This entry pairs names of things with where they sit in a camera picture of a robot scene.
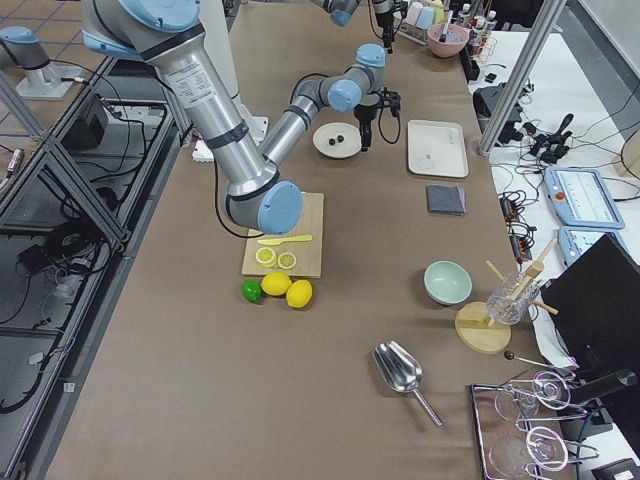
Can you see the yellow lemon near board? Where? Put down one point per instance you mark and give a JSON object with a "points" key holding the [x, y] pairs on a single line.
{"points": [[276, 283]]}

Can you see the spare robot base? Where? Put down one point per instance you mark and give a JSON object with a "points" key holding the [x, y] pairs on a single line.
{"points": [[21, 49]]}

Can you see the yellow plastic knife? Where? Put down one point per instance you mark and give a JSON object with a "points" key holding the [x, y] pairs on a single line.
{"points": [[283, 240]]}

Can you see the grey folded cloth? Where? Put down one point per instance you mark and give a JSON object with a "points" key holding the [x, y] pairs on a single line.
{"points": [[446, 199]]}

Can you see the green lime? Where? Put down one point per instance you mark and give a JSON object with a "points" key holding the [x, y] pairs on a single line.
{"points": [[251, 290]]}

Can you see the wire glass rack tray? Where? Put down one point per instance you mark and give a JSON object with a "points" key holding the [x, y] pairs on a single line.
{"points": [[517, 426]]}

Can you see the cream rabbit tray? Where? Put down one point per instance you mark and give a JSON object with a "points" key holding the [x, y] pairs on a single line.
{"points": [[436, 148]]}

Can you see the yellow lemon outer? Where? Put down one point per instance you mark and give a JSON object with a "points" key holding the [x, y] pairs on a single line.
{"points": [[299, 294]]}

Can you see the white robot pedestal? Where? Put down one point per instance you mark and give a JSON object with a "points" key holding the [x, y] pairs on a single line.
{"points": [[217, 46]]}

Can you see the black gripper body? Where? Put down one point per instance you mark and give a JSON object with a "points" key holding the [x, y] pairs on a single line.
{"points": [[365, 114], [384, 18]]}

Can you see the pink bowl with ice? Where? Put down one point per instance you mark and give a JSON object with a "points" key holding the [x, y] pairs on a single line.
{"points": [[456, 39]]}

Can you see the cream round plate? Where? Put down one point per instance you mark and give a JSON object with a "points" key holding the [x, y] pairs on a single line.
{"points": [[348, 148]]}

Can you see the lemon slice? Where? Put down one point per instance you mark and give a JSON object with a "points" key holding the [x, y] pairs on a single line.
{"points": [[287, 260], [266, 257]]}

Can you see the blue teach pendant far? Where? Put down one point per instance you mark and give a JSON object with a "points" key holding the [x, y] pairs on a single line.
{"points": [[580, 198]]}

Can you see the steel scoop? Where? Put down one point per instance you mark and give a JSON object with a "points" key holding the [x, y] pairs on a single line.
{"points": [[403, 374]]}

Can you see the wooden mug tree stand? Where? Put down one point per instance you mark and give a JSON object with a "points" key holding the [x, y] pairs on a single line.
{"points": [[484, 335]]}

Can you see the white cup rack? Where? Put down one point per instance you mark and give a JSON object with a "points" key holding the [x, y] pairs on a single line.
{"points": [[420, 16]]}

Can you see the black monitor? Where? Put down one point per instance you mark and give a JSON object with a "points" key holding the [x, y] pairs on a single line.
{"points": [[597, 299]]}

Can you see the aluminium frame post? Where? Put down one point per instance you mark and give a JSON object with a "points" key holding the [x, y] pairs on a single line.
{"points": [[543, 25]]}

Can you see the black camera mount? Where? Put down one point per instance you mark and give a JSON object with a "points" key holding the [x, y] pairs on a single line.
{"points": [[390, 100]]}

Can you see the blue teach pendant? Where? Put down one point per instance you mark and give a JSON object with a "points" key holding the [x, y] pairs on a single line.
{"points": [[580, 198], [574, 240]]}

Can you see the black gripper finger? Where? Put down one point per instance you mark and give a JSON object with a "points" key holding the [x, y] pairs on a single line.
{"points": [[388, 37], [365, 136]]}

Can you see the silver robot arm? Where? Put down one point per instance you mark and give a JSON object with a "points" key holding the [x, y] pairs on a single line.
{"points": [[169, 36], [341, 12]]}

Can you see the blue teach pendant near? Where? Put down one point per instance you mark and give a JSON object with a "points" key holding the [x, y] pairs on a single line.
{"points": [[574, 240]]}

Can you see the clear crystal glass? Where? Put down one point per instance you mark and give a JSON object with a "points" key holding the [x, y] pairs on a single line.
{"points": [[508, 303]]}

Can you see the wooden cutting board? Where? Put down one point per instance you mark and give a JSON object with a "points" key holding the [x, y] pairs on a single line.
{"points": [[308, 253]]}

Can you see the mint green bowl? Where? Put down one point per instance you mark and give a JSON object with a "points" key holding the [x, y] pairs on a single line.
{"points": [[447, 283]]}

